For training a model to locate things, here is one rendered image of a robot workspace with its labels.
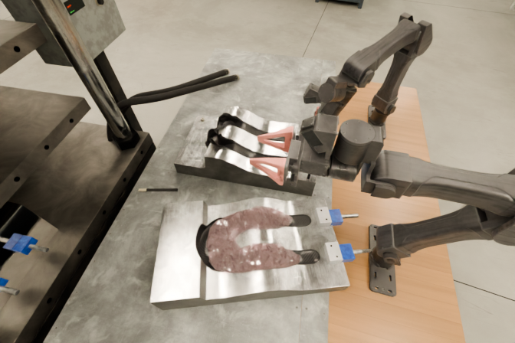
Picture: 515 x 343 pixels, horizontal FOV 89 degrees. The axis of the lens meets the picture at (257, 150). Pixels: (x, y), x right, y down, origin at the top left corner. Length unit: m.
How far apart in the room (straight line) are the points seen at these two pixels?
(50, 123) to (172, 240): 0.53
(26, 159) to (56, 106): 0.21
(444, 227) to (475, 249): 1.44
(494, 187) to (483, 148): 2.18
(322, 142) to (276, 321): 0.52
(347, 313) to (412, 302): 0.19
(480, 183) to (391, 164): 0.14
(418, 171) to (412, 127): 0.79
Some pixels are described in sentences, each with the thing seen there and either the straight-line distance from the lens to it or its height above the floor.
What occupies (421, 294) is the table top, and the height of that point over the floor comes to 0.80.
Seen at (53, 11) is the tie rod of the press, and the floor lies 1.32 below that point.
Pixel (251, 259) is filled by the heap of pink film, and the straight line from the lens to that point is 0.74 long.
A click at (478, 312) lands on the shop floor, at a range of 2.00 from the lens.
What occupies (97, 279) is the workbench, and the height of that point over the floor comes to 0.80.
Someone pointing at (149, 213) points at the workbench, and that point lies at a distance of 0.97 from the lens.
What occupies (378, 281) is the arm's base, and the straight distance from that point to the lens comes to 0.89.
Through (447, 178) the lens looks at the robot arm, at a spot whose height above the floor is 1.23.
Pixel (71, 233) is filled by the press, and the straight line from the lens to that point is 1.08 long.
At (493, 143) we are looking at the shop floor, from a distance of 2.87.
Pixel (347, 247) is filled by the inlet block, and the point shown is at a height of 0.87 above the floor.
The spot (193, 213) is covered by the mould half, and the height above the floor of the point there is 0.91.
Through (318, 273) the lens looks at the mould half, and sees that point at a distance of 0.80.
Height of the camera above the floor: 1.61
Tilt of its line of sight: 51 degrees down
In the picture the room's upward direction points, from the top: straight up
